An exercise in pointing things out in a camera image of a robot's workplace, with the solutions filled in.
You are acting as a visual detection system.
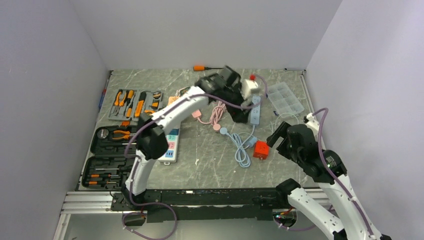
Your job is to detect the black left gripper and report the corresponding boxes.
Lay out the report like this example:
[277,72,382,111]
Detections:
[220,83,255,124]

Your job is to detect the pink power cable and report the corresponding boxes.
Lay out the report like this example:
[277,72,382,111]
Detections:
[197,100,229,132]

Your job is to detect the red cube socket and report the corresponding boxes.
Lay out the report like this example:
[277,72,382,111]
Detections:
[252,140,270,160]

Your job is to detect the light blue cube adapter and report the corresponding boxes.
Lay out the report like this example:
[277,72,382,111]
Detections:
[245,136,258,148]

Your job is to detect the light blue power strip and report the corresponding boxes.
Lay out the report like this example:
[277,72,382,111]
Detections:
[250,95,262,126]

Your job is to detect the light blue power cable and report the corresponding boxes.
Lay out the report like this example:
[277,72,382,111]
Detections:
[219,124,258,169]

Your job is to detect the pink power strip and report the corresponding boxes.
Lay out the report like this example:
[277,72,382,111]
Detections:
[191,109,202,119]

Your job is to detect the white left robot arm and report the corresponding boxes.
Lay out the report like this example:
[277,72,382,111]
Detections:
[121,65,261,210]

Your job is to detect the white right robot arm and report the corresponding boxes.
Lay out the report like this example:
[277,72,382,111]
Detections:
[266,121,390,240]

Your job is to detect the clear plastic screw organizer box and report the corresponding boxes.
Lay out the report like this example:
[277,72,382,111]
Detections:
[267,82,305,116]

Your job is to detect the orange wooden cube adapter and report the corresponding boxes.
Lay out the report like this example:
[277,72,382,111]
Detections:
[167,96,179,106]

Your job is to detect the orange tape measure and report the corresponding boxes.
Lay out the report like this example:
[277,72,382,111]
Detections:
[144,110,155,116]

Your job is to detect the orange utility knife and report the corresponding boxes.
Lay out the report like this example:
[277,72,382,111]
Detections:
[134,100,145,118]

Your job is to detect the white long power strip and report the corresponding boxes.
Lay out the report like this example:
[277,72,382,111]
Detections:
[158,128,180,166]

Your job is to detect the grey tool tray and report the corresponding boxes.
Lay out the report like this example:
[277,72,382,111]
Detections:
[107,88,164,122]

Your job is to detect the orange pliers in case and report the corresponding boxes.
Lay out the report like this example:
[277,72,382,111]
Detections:
[110,130,136,141]

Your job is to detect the black open tool case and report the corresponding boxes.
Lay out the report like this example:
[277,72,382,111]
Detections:
[80,125,137,191]

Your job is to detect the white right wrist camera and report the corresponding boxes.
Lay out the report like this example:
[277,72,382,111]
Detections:
[303,113,320,135]

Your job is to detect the orange handled screwdriver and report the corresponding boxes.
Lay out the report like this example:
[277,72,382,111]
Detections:
[192,65,222,72]

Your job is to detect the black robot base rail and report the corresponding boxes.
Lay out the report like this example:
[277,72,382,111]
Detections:
[110,187,291,223]

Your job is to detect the orange handled pliers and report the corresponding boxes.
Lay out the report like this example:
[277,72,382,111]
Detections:
[111,89,135,117]

